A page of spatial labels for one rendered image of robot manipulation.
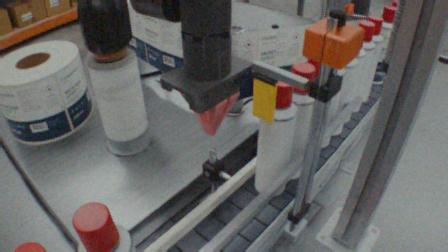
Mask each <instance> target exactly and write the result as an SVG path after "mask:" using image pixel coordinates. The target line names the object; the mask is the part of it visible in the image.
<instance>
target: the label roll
mask: <svg viewBox="0 0 448 252"><path fill-rule="evenodd" d="M84 75H85V74H84V71H83V66H82V63H81V59H80V54H79V51H78V47H76V45H75V44H73V43H72V42H67V41H57V40H54V41H49V42H40V43H35V44H32V45H29V46H26V47H23V48H20V49H18V50H16V51H14V52H12V53H11V54H9V55H6V56H5V57H3V58H2V59H1V60H0V107H1V110H2V113H3V116H4V118H5V119H6V122H7V125H9V128H10V131H11V132H12V134H13V137H15V139H16V140H17V141H20V142H21V143H24V144H28V145H39V144H45V143H51V142H54V141H56V140H61V139H62V138H64V137H66V136H69V135H71V134H72V133H73V132H76V131H77V130H78V129H79V128H81V127H82V126H83V125H84V124H85V123H86V122H87V120H88V119H90V116H91V115H92V112H93V103H92V101H91V96H90V93H89V91H88V85H87V83H86V78H85V76H84Z"/></svg>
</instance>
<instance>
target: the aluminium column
mask: <svg viewBox="0 0 448 252"><path fill-rule="evenodd" d="M404 7H405V8H404V11H403V13H402V14H403V15H402V17H401V18H402V19H401V24H400V25H399V26H400V27H399V29H398V30H399V32H398V34H397V35H398V36H397V38H396V42H395V46H394V51H393V53H392V54H393V55H392V57H391V62H390V66H389V68H388V72H387V75H386V79H385V83H384V86H383V91H382V93H381V98H380V99H379V104H378V107H377V109H376V114H375V115H374V120H373V123H372V125H371V129H370V132H369V134H368V139H367V141H366V144H365V148H364V151H363V153H362V155H361V160H360V162H359V164H358V167H357V172H356V174H355V177H354V178H353V182H352V186H351V188H350V191H349V192H348V195H347V200H346V202H345V204H344V207H343V208H342V211H341V215H340V218H339V220H338V223H337V224H336V227H335V229H334V232H333V238H335V239H337V240H339V241H340V242H343V244H346V245H347V246H349V247H351V249H352V248H353V250H356V248H357V246H358V244H359V243H360V242H361V240H362V237H363V236H364V235H365V233H366V230H367V229H368V227H369V226H370V224H371V220H372V218H373V217H374V215H375V213H376V211H377V209H378V207H379V205H380V202H381V200H382V199H383V197H384V193H385V191H386V190H387V188H388V185H389V183H390V182H391V178H392V176H393V175H394V171H395V170H396V168H397V164H398V163H399V161H400V158H401V156H402V155H403V151H404V149H405V146H406V144H407V142H408V139H409V137H410V134H411V132H412V129H413V128H414V124H415V122H416V119H417V117H418V114H419V113H420V109H421V106H422V104H423V101H424V98H425V96H426V93H427V90H428V88H429V85H430V81H431V78H432V77H433V74H434V70H435V67H436V64H437V62H438V60H439V59H438V58H439V57H440V56H439V55H440V54H441V53H440V52H441V51H442V50H441V49H442V48H443V43H444V40H445V38H446V35H447V31H448V0H406V1H405V5H404Z"/></svg>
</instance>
